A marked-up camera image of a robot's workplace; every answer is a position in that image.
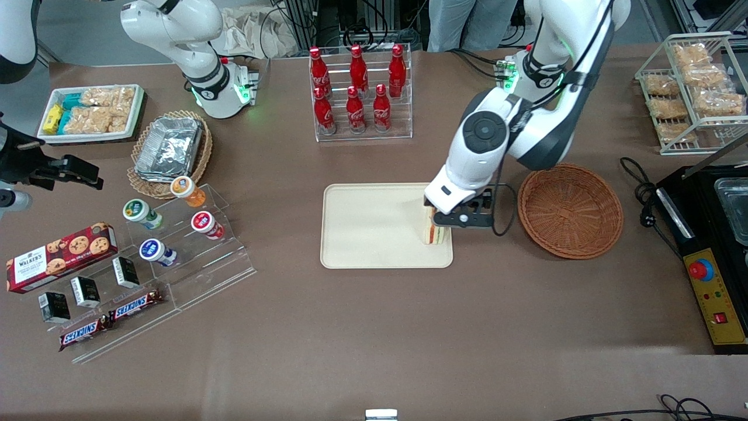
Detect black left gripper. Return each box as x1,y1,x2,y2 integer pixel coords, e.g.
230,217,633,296
466,188,498,215

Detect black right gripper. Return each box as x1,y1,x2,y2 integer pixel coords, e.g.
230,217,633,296
0,114,105,191

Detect triangular sandwich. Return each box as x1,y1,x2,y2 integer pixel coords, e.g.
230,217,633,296
422,205,452,246

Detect light tan wicker basket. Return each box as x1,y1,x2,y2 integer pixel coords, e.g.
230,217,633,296
127,110,213,200

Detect brown round wicker basket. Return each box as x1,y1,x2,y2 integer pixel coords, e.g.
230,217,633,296
517,163,624,260

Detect white rectangular snack tray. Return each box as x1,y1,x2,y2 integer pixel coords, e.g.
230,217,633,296
37,84,146,144

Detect beige plastic tray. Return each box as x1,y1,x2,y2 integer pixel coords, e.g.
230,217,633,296
320,182,454,270

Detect yellow snack packet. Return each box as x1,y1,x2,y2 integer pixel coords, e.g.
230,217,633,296
43,104,64,134

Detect clear bag of crisps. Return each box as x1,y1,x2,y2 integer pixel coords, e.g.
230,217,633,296
64,106,130,136
81,87,136,109

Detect green drink bottle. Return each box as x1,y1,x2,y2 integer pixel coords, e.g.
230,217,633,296
123,199,165,230

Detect red Walkers cookie box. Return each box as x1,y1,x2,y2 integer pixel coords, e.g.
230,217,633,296
6,222,119,294

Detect aluminium foil container stack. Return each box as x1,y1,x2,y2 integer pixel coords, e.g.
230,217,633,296
134,116,203,181

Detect blue drink bottle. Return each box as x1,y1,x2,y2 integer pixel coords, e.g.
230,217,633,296
139,239,178,267

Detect orange drink bottle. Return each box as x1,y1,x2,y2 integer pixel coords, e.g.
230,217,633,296
170,176,207,209

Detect small black carton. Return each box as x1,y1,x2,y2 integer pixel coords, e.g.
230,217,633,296
70,276,101,309
112,257,140,289
39,291,71,324

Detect clear acrylic bottle rack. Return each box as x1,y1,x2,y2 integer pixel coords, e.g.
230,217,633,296
309,44,414,143

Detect red cola bottle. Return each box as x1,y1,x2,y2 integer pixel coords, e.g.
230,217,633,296
313,87,337,136
349,44,369,94
309,47,331,98
373,84,392,133
389,44,407,99
346,86,367,134

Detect red drink bottle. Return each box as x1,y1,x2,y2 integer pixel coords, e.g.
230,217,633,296
191,211,226,240

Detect Snickers chocolate bar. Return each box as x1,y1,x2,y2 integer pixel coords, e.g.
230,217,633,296
109,289,165,323
58,316,112,352

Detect clear acrylic stepped stand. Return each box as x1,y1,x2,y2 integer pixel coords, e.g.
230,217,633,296
18,251,179,364
126,184,258,312

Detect person in blue jeans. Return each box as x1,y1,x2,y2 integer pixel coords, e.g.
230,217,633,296
428,0,520,53

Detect bagged fried snack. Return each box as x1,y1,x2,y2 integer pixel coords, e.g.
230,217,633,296
645,74,682,98
692,91,745,117
649,96,690,121
683,63,729,89
672,44,713,67
657,121,699,144

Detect black tabletop machine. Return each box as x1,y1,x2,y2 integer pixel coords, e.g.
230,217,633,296
654,134,748,355

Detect yellow control panel box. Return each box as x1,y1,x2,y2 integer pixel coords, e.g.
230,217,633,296
684,249,748,347

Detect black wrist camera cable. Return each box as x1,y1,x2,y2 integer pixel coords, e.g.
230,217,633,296
490,152,519,237

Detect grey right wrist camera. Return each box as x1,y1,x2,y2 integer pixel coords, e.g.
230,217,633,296
0,186,33,215

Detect black arm base cable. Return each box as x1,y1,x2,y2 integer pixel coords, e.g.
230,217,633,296
449,48,510,80

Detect black power cable with plug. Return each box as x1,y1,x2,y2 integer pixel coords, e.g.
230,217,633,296
619,157,685,259

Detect tangled black cables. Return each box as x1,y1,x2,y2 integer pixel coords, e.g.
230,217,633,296
280,0,423,53

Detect white wire shelf rack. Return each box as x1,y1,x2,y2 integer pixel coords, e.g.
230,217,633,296
635,32,748,156

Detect black cables at table edge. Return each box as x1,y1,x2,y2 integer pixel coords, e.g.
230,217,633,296
555,394,748,421

